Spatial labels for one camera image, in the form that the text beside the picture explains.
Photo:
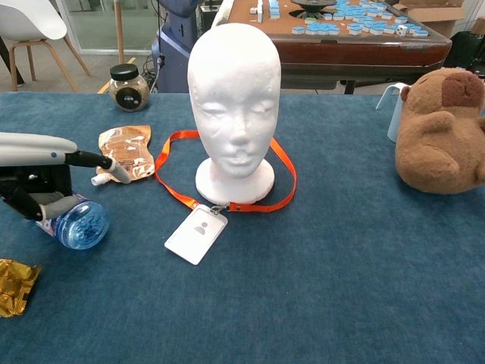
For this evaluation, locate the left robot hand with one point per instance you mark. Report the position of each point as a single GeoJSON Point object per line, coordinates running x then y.
{"type": "Point", "coordinates": [34, 151]}

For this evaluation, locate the white ID badge holder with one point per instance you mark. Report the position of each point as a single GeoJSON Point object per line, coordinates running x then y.
{"type": "Point", "coordinates": [193, 239]}

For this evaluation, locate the white foam mannequin head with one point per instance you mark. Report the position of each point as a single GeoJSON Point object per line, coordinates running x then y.
{"type": "Point", "coordinates": [235, 95]}

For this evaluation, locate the blue plastic drink bottle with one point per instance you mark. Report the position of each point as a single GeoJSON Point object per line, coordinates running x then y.
{"type": "Point", "coordinates": [81, 227]}

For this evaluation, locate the brown spout drink pouch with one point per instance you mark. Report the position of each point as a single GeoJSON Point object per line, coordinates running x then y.
{"type": "Point", "coordinates": [129, 148]}

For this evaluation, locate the glass jar black lid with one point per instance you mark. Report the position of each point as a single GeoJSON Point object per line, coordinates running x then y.
{"type": "Point", "coordinates": [129, 95]}

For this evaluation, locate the white chair wooden legs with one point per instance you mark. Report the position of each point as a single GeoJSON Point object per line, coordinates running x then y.
{"type": "Point", "coordinates": [26, 19]}

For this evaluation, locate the gold foil snack pack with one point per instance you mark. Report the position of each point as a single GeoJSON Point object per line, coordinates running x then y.
{"type": "Point", "coordinates": [15, 288]}

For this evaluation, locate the wooden pole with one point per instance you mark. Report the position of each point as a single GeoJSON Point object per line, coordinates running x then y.
{"type": "Point", "coordinates": [119, 30]}

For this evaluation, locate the blue machine base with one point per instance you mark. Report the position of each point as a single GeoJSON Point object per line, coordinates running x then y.
{"type": "Point", "coordinates": [174, 45]}

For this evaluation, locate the blue table cloth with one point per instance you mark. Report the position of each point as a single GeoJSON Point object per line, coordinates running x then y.
{"type": "Point", "coordinates": [341, 246]}

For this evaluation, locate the brown mahjong table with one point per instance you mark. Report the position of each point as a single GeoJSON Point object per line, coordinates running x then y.
{"type": "Point", "coordinates": [341, 53]}

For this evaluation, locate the white dotted mahjong tile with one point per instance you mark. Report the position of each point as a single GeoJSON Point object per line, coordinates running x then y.
{"type": "Point", "coordinates": [403, 30]}

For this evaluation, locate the brown capybara plush toy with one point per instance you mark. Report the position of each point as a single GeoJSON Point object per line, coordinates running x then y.
{"type": "Point", "coordinates": [435, 151]}

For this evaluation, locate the brown cardboard box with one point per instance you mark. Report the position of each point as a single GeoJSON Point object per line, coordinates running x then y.
{"type": "Point", "coordinates": [435, 15]}

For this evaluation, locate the black bag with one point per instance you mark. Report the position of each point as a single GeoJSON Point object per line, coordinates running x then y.
{"type": "Point", "coordinates": [466, 49]}

